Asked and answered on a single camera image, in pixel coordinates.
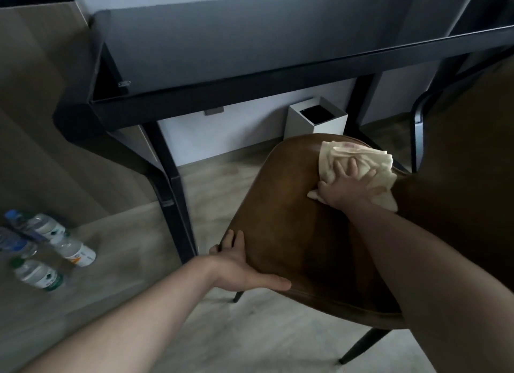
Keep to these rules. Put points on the clear bottle with green cap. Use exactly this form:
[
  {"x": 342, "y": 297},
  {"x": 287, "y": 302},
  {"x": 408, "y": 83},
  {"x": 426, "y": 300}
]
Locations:
[{"x": 38, "y": 274}]

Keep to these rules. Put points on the black desk with glass top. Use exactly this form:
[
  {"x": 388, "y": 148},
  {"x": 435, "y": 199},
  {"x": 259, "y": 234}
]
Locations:
[{"x": 241, "y": 99}]

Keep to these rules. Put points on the person's right forearm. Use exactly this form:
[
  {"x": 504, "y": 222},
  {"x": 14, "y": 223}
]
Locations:
[{"x": 425, "y": 288}]

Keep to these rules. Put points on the person's left thumb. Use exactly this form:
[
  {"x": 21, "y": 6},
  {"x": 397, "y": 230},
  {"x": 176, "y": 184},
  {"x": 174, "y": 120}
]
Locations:
[{"x": 273, "y": 282}]

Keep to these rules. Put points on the white square waste bin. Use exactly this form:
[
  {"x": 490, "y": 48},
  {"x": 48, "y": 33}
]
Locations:
[{"x": 305, "y": 123}]

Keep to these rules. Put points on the clear bottle with blue label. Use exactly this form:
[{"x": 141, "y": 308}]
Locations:
[{"x": 16, "y": 244}]

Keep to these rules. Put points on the person's right hand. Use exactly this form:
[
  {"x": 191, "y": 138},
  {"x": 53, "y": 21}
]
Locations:
[{"x": 345, "y": 190}]

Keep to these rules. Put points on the person's left middle finger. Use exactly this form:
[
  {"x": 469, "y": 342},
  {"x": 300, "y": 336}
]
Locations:
[{"x": 229, "y": 242}]

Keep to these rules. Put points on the brown leather chair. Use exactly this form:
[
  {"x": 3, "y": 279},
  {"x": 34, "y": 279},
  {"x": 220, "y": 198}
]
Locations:
[{"x": 289, "y": 208}]

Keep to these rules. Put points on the grey bracket under desk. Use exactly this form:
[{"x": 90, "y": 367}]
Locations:
[{"x": 213, "y": 111}]

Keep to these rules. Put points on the clear bottle with blue cap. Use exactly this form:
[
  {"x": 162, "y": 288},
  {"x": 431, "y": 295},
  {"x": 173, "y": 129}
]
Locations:
[{"x": 38, "y": 224}]

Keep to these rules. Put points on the person's right little finger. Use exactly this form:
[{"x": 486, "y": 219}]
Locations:
[{"x": 377, "y": 190}]

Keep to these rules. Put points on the cream cleaning cloth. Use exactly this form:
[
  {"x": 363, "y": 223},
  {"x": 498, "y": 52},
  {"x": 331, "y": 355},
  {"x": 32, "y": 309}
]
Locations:
[{"x": 373, "y": 157}]

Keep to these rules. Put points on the white bottle with orange label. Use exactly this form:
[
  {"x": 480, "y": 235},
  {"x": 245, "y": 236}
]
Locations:
[{"x": 76, "y": 253}]

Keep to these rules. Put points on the person's left hand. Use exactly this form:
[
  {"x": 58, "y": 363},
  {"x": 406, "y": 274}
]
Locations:
[{"x": 233, "y": 270}]

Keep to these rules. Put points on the person's left forearm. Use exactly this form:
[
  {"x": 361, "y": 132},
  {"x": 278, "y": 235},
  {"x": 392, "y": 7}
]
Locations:
[{"x": 132, "y": 328}]

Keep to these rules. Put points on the person's right middle finger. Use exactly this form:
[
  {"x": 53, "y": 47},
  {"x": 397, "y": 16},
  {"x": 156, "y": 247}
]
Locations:
[{"x": 353, "y": 167}]

